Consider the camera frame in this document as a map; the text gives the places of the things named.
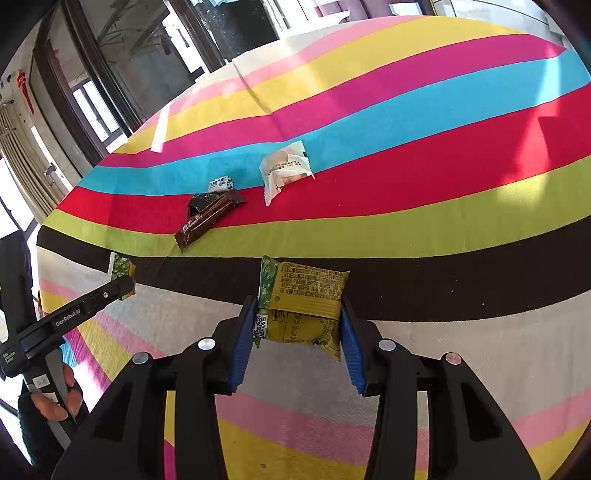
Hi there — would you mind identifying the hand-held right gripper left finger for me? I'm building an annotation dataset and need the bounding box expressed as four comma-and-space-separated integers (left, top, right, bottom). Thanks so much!
52, 294, 259, 480

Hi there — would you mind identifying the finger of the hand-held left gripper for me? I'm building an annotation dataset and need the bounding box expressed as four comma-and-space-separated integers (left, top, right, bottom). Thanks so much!
83, 275, 136, 315

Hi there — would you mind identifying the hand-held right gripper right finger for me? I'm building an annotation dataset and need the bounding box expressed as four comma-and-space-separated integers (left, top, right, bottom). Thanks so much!
339, 300, 541, 480

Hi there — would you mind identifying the small green snack packet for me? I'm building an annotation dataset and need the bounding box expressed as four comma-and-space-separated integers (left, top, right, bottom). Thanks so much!
109, 252, 137, 302

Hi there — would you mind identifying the yellow-green cake packet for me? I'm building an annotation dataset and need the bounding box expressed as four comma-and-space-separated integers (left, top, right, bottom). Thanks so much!
253, 255, 351, 362

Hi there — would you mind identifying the white green-print snack packet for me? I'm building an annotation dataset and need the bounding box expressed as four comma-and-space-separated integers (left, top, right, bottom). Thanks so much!
259, 140, 316, 206

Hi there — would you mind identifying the person's left forearm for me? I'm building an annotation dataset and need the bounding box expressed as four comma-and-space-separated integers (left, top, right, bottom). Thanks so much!
17, 392, 90, 467

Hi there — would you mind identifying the person's left hand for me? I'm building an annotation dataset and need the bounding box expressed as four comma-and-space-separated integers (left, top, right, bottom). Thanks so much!
28, 362, 84, 423

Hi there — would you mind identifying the brown snack bar packet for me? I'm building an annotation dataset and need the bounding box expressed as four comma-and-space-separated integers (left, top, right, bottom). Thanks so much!
174, 191, 249, 253
186, 193, 222, 220

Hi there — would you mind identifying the beige curtain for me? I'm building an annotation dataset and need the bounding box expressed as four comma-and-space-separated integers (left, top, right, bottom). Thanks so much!
0, 104, 70, 222

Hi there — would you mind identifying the red hanging ornament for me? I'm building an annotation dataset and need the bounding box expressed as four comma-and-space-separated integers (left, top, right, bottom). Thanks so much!
14, 70, 35, 116

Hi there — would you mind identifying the striped colourful blanket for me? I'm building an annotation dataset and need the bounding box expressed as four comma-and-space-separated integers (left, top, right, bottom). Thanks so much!
36, 16, 591, 480

